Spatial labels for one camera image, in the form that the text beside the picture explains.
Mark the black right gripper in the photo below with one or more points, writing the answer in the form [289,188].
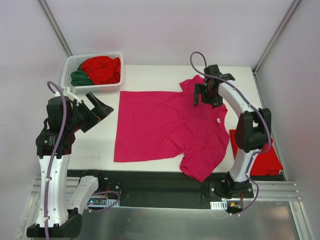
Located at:
[208,97]

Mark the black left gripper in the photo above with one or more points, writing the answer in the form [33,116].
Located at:
[86,114]

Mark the pink t shirt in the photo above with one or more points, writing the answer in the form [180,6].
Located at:
[158,125]

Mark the white perforated plastic basket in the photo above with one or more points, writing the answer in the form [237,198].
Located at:
[73,62]

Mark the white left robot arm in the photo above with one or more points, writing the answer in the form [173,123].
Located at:
[59,216]

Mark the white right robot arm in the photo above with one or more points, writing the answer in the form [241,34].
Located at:
[253,130]

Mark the green t shirt in basket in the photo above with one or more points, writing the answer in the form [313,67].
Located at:
[80,79]

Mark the red t shirt in basket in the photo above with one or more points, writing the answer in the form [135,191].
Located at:
[102,70]

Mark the folded red t shirt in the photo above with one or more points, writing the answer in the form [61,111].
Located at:
[267,164]

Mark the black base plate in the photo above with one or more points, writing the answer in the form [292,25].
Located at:
[173,190]

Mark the left aluminium frame post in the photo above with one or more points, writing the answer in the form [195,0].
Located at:
[51,19]

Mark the aluminium frame post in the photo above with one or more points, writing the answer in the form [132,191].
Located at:
[51,19]
[277,34]

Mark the right aluminium frame post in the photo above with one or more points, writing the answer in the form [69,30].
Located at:
[277,34]

